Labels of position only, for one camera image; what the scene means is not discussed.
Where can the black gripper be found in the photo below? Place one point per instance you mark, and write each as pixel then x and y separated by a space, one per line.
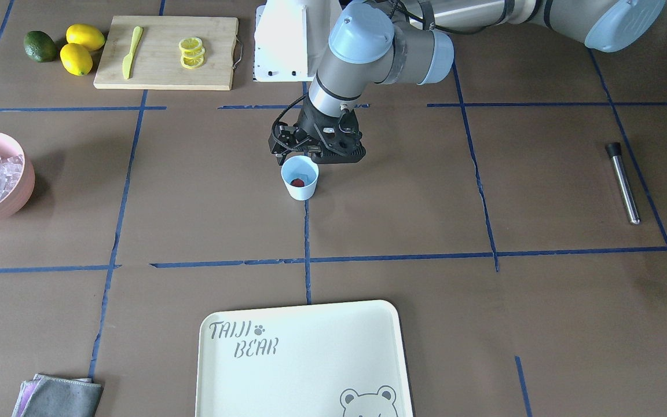
pixel 307 123

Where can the lemon slices stack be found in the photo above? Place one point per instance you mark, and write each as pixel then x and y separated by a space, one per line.
pixel 192 52

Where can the grey folded cloth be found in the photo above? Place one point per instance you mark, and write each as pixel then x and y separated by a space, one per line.
pixel 46 395

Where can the steel muddler black tip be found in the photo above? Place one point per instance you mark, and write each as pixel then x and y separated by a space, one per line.
pixel 614 152

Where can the cream bear tray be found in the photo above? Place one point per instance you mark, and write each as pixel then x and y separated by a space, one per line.
pixel 332 359

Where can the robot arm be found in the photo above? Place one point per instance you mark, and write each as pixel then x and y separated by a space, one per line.
pixel 341 49

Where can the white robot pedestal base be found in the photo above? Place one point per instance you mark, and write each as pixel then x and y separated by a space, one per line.
pixel 291 38

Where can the lower yellow lemon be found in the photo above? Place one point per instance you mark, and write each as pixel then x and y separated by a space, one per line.
pixel 76 59

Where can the light blue cup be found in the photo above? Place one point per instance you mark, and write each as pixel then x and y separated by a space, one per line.
pixel 300 174

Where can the wooden cutting board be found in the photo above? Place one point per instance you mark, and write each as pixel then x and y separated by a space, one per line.
pixel 156 63

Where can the yellow plastic knife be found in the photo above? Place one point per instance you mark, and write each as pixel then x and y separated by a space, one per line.
pixel 127 61

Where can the yellow lemon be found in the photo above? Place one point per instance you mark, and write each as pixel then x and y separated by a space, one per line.
pixel 90 37
pixel 76 59

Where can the upper yellow lemon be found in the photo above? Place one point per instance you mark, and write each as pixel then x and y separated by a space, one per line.
pixel 90 37

